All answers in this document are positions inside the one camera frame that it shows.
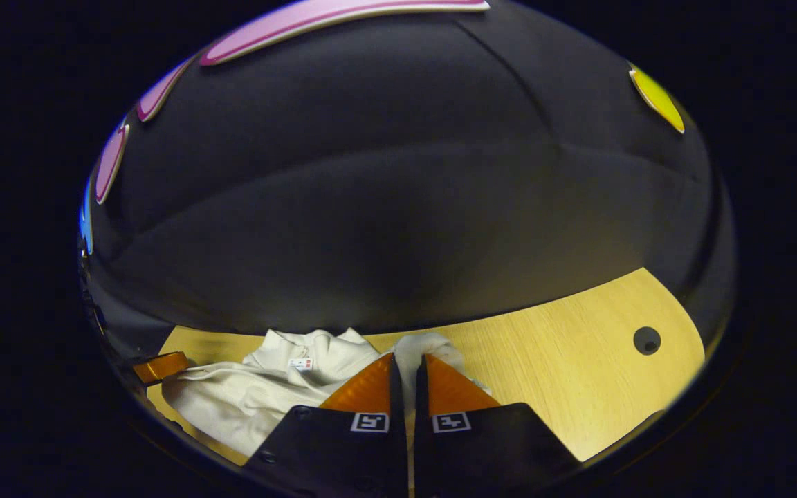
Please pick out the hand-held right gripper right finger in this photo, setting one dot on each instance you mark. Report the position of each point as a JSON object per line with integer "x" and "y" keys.
{"x": 420, "y": 429}

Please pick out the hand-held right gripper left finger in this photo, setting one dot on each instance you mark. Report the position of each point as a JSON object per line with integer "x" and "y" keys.
{"x": 396, "y": 429}

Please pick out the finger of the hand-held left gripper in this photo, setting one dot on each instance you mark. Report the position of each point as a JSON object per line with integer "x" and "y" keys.
{"x": 162, "y": 366}

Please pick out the black backdrop cloth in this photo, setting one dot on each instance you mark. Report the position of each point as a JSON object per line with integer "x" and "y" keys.
{"x": 405, "y": 207}

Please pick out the white garment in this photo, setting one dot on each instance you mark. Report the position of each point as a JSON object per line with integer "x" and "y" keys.
{"x": 246, "y": 401}

